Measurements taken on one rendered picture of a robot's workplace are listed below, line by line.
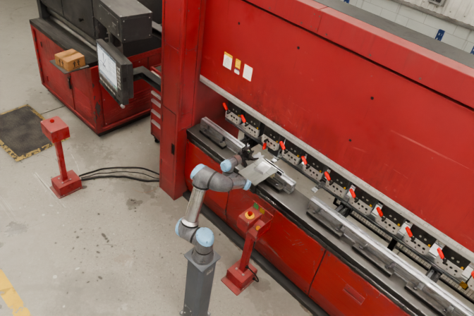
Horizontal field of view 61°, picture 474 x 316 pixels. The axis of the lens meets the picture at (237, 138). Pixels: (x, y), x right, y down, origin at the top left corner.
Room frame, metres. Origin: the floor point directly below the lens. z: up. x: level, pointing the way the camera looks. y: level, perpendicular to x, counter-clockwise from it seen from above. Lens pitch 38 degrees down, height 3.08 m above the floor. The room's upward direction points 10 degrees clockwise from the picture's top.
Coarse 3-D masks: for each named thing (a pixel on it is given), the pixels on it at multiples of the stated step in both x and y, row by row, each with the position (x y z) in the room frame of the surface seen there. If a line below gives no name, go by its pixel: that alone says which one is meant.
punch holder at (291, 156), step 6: (288, 144) 2.30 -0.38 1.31; (294, 144) 2.28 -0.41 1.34; (282, 150) 2.32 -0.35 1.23; (288, 150) 2.29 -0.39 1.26; (294, 150) 2.27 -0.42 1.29; (300, 150) 2.24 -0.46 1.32; (288, 156) 2.29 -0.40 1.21; (294, 156) 2.26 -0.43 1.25; (300, 156) 2.24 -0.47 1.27; (294, 162) 2.25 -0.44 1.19; (300, 162) 2.27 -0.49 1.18
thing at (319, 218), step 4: (308, 212) 2.06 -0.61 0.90; (312, 216) 2.03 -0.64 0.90; (316, 216) 2.03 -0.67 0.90; (320, 216) 2.04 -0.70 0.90; (316, 220) 2.01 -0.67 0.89; (320, 220) 2.00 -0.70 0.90; (324, 220) 2.01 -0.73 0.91; (324, 224) 1.97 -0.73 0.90; (328, 224) 1.97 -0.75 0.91; (332, 224) 1.98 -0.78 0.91; (328, 228) 1.95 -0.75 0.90; (332, 228) 1.95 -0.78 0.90; (332, 232) 1.92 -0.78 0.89; (336, 232) 1.91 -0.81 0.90; (340, 232) 1.92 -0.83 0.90; (336, 236) 1.90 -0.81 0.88; (340, 236) 1.88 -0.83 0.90
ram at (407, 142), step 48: (240, 0) 2.72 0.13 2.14; (240, 48) 2.68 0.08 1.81; (288, 48) 2.42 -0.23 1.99; (336, 48) 2.22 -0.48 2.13; (240, 96) 2.63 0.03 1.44; (288, 96) 2.37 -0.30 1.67; (336, 96) 2.16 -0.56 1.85; (384, 96) 1.99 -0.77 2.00; (432, 96) 1.85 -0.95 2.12; (336, 144) 2.09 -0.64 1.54; (384, 144) 1.92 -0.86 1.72; (432, 144) 1.78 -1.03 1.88; (384, 192) 1.84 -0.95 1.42; (432, 192) 1.70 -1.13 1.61
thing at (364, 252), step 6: (354, 246) 1.81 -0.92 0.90; (360, 252) 1.78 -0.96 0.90; (366, 252) 1.78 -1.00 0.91; (366, 258) 1.75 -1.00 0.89; (372, 258) 1.74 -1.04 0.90; (378, 258) 1.75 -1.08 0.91; (372, 264) 1.71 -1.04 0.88; (378, 264) 1.70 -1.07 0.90; (384, 264) 1.71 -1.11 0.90; (384, 270) 1.66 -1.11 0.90; (390, 270) 1.67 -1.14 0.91; (390, 276) 1.63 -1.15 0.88
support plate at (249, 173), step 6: (258, 162) 2.41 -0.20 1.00; (246, 168) 2.32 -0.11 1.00; (252, 168) 2.33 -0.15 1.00; (270, 168) 2.36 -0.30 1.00; (240, 174) 2.24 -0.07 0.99; (246, 174) 2.25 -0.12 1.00; (252, 174) 2.26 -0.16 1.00; (258, 174) 2.27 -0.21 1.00; (264, 174) 2.28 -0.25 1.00; (270, 174) 2.29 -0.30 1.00; (252, 180) 2.20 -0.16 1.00; (258, 180) 2.21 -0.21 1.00; (264, 180) 2.23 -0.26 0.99
